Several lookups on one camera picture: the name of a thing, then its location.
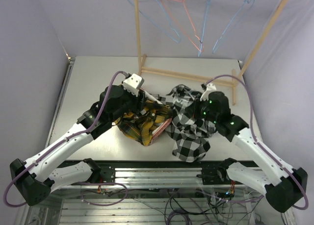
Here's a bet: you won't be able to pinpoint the pink hanger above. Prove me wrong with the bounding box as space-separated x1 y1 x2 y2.
160 0 204 53

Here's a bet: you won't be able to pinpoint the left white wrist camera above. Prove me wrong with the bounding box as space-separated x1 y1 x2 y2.
122 74 144 97

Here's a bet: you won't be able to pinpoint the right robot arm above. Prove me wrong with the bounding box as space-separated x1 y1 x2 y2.
195 91 308 213

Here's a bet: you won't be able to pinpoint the blue wire hanger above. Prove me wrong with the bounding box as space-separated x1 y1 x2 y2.
138 0 181 43

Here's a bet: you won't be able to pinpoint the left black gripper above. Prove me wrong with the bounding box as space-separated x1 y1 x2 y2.
109 79 148 121

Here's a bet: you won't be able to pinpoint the wooden clothes rack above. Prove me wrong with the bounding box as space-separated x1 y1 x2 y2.
131 0 289 105

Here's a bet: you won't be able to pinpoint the loose cables under table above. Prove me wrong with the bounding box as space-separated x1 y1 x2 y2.
80 175 268 225

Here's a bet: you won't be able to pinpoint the blue hanger of checkered shirt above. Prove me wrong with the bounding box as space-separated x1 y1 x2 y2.
212 0 255 54

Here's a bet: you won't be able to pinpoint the yellow plaid shirt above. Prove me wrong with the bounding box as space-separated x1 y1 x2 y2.
114 100 174 147

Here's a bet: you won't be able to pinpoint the black white checkered shirt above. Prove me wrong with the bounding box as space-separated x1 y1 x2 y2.
153 84 216 163

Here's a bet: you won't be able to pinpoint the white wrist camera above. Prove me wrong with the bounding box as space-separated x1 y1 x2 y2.
200 83 217 101
122 74 144 97

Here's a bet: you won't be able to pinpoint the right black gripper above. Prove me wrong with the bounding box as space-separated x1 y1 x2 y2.
185 94 219 124

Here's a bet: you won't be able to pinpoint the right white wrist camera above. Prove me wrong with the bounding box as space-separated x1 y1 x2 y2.
200 83 217 101

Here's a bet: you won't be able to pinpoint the pink plastic basket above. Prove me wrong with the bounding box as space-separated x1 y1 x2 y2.
141 91 173 146

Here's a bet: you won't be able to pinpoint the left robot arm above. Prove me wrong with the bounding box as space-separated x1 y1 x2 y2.
10 85 146 206

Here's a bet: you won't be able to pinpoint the blue hanger of plaid shirt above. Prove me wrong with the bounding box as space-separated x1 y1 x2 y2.
198 0 211 57

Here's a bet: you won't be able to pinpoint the aluminium frame base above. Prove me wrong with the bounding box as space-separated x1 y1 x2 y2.
14 55 295 225

